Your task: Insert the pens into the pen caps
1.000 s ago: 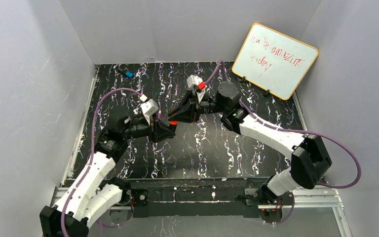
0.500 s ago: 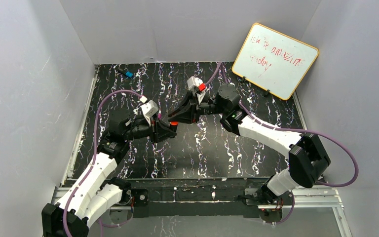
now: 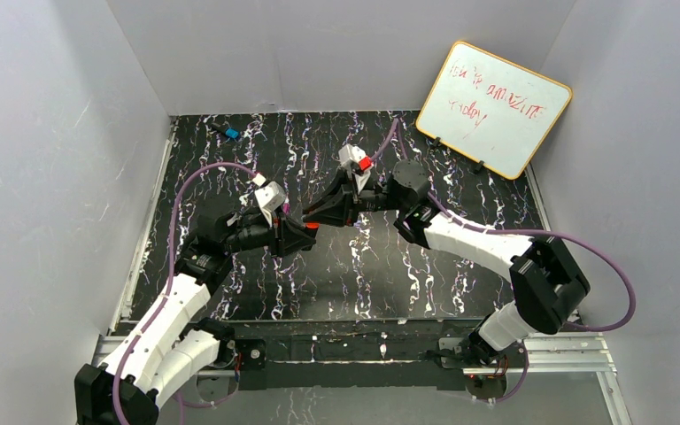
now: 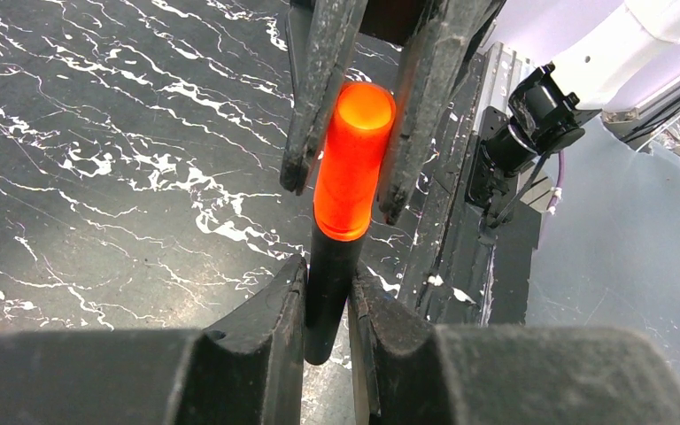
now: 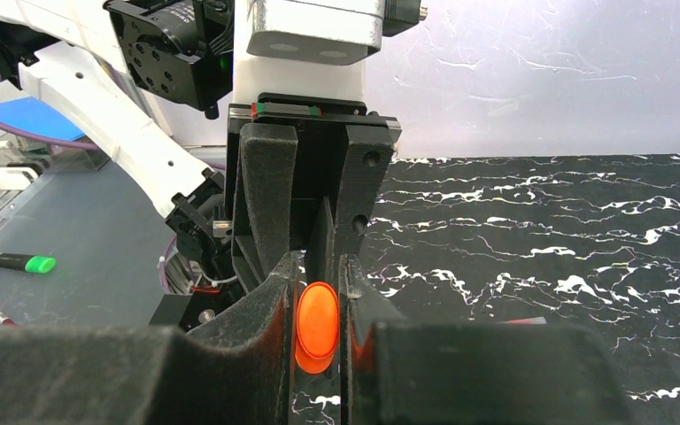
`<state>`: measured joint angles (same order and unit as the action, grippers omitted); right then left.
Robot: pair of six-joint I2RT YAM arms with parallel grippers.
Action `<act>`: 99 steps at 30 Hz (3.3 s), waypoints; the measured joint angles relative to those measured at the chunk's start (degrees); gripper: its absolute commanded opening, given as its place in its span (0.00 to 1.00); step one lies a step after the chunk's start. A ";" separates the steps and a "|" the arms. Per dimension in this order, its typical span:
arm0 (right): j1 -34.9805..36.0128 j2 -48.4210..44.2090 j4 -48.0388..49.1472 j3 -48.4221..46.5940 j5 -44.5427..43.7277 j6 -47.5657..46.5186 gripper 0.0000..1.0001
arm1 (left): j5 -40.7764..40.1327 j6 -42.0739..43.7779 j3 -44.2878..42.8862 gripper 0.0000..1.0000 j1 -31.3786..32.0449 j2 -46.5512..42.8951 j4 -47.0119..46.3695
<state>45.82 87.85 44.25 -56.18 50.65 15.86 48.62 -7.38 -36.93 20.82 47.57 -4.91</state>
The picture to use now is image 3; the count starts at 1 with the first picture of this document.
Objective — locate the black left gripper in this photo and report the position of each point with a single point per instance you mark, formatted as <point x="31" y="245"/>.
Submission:
<point x="281" y="235"/>

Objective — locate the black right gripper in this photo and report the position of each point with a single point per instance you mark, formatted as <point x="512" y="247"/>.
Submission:
<point x="348" y="200"/>

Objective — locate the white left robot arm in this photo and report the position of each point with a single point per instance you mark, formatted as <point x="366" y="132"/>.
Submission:
<point x="164" y="350"/>

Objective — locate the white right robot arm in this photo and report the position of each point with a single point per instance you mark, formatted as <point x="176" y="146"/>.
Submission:
<point x="547" y="283"/>

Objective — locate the blue pen cap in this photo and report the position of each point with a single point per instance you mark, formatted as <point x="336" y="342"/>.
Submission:
<point x="231" y="133"/>

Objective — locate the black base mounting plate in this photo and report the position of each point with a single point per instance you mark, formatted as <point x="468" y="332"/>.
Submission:
<point x="360" y="354"/>

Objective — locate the yellow-framed whiteboard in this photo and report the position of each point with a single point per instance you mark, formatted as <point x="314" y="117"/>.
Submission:
<point x="491" y="110"/>

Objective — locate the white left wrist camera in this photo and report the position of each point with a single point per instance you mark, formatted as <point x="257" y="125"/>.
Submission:
<point x="270" y="198"/>

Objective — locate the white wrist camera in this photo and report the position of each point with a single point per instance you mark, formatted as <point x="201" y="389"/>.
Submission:
<point x="270" y="198"/>
<point x="357" y="165"/>

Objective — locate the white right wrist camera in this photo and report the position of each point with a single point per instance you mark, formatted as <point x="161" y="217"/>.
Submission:
<point x="357" y="165"/>

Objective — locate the aluminium rail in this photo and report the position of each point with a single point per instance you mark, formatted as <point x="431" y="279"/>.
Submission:
<point x="565" y="352"/>

